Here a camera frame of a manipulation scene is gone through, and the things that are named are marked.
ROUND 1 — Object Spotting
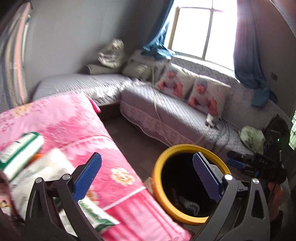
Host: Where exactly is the beige cushion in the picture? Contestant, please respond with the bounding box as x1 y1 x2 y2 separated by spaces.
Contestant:
121 50 155 81

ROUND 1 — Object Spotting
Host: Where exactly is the grey quilted sofa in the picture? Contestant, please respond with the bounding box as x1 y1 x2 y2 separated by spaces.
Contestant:
32 56 287 167

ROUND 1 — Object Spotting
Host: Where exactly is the green white plastic bag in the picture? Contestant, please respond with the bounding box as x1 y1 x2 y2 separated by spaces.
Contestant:
238 126 266 153

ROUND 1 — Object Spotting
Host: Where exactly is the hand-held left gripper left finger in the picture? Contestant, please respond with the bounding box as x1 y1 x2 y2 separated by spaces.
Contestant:
25 152 103 241

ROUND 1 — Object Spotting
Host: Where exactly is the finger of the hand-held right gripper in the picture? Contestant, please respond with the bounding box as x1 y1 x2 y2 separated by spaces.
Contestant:
227 151 253 161
227 158 248 172

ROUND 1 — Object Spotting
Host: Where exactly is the patterned leaning mattress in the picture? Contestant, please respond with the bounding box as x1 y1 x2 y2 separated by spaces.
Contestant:
0 0 33 114

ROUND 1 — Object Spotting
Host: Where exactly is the white power strip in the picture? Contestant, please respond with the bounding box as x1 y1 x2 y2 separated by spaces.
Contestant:
206 113 221 128

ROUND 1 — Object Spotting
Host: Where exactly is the yellow rimmed black trash bin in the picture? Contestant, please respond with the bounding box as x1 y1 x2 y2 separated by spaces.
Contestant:
151 144 233 226

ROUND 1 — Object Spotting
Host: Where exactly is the pink floral blanket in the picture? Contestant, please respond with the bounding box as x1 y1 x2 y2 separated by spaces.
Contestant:
0 93 192 241

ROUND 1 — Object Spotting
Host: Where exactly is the plush tiger in plastic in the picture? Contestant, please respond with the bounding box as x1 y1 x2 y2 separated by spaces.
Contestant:
97 38 127 69

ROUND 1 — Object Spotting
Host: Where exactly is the grey bolster pillow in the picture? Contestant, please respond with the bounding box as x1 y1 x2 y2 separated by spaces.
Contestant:
84 64 121 75

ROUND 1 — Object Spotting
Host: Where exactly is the green white tissue pack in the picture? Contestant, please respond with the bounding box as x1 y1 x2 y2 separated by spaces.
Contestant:
77 198 121 233
0 131 45 181

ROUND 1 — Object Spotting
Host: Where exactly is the baby print pillow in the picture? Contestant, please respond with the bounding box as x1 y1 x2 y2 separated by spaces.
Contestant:
154 63 196 100
187 77 232 116

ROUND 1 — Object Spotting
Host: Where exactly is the dark bag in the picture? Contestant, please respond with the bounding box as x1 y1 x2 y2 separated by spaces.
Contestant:
264 115 290 139

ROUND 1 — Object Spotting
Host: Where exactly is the crumpled grey white wrapper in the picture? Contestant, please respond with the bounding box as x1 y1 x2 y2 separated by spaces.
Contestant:
178 196 200 217

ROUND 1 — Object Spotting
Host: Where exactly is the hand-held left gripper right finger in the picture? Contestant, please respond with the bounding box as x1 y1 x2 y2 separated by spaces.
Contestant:
192 152 271 241

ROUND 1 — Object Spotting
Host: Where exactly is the window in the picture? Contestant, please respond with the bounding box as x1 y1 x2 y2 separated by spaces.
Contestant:
164 5 238 70

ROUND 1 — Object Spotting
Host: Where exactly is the purple blue curtain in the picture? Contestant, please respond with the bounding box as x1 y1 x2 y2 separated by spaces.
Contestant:
233 0 278 107

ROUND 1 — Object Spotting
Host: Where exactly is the black cable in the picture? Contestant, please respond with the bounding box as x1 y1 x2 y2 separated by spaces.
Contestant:
218 117 243 144

